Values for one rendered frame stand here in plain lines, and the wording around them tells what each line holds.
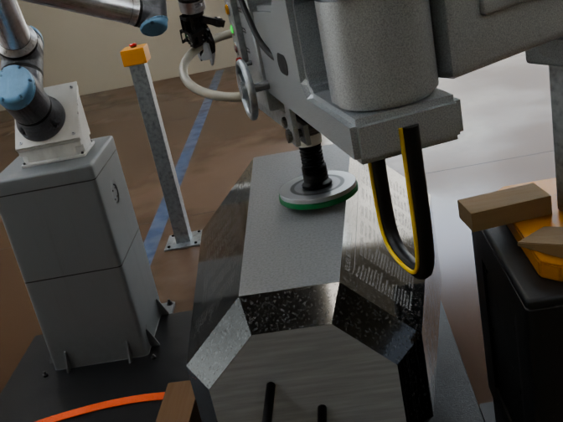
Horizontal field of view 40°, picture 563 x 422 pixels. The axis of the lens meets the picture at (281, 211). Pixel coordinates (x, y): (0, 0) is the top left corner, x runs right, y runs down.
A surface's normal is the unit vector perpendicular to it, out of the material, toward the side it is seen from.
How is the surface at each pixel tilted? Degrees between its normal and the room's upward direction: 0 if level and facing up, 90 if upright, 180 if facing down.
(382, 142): 90
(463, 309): 0
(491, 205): 0
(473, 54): 90
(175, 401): 0
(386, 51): 90
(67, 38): 90
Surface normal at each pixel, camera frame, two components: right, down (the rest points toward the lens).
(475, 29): 0.55, 0.21
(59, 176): 0.00, 0.37
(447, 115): 0.24, 0.32
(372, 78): -0.26, 0.41
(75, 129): -0.12, -0.37
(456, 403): -0.19, -0.91
